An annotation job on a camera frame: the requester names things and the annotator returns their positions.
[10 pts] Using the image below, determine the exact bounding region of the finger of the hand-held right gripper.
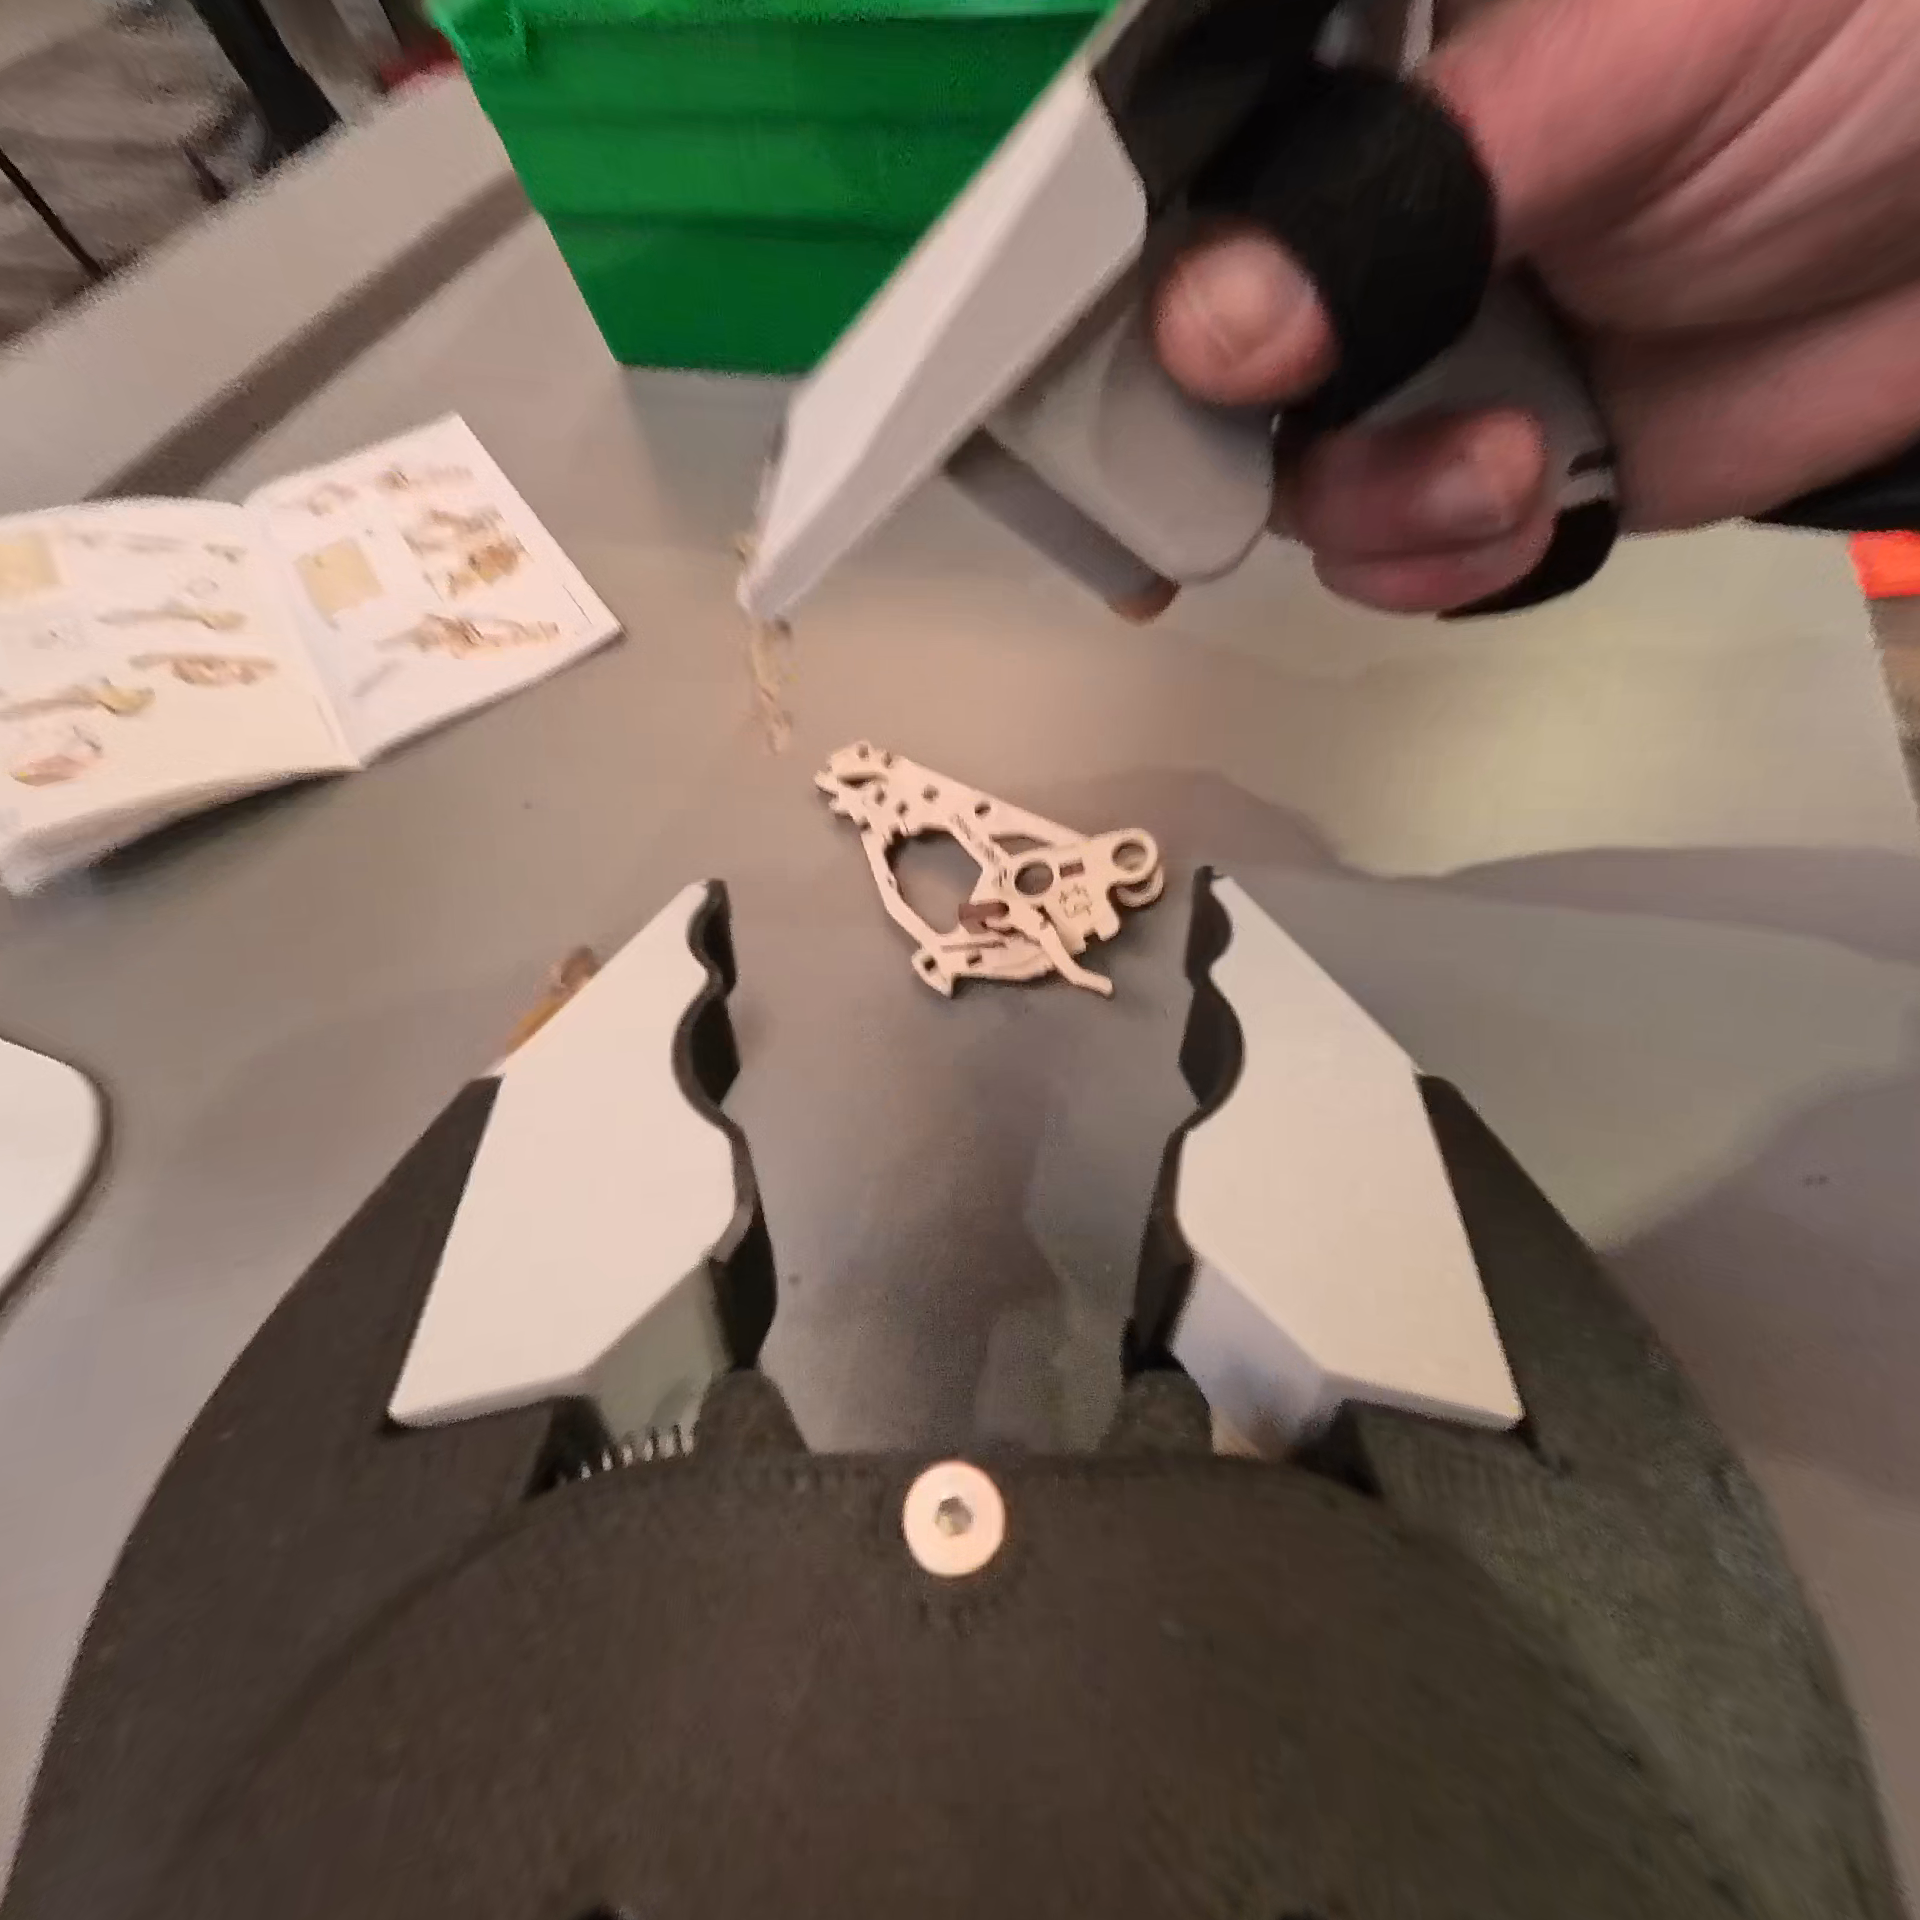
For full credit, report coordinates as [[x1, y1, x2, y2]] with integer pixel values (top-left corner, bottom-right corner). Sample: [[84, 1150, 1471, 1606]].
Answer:
[[739, 0, 1157, 622]]

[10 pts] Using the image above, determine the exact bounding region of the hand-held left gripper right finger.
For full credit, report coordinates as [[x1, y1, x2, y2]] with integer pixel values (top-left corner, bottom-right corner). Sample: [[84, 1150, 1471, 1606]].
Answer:
[[1125, 864, 1524, 1465]]

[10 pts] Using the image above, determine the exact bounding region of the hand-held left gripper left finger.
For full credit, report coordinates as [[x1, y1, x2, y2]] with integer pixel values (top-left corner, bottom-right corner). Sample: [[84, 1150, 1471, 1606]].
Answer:
[[387, 877, 779, 1427]]

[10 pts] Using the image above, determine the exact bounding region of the small wooden model part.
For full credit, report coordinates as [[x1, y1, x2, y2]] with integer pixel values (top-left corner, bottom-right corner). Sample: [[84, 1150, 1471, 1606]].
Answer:
[[732, 533, 798, 753]]

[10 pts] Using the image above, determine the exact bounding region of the wooden model assembly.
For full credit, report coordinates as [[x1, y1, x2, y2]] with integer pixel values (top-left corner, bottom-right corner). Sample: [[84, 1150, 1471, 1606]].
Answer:
[[813, 738, 1167, 1001]]

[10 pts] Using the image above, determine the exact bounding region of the person's right hand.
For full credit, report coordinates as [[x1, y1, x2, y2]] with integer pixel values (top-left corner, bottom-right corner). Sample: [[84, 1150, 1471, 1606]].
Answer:
[[1155, 0, 1920, 617]]

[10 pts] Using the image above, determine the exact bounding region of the small wooden scrap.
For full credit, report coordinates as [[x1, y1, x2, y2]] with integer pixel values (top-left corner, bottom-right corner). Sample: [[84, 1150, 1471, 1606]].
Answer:
[[516, 945, 601, 1045]]

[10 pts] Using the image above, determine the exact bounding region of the green plastic bin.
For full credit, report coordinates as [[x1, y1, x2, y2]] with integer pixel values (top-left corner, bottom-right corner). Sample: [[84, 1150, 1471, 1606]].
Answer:
[[427, 0, 1127, 368]]

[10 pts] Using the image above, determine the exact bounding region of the open instruction booklet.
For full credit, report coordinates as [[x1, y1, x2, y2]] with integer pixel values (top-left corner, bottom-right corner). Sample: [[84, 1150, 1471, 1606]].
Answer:
[[0, 412, 625, 897]]

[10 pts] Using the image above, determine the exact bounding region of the dark furniture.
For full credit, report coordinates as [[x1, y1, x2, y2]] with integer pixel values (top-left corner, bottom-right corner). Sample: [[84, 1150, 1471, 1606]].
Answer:
[[0, 0, 453, 339]]

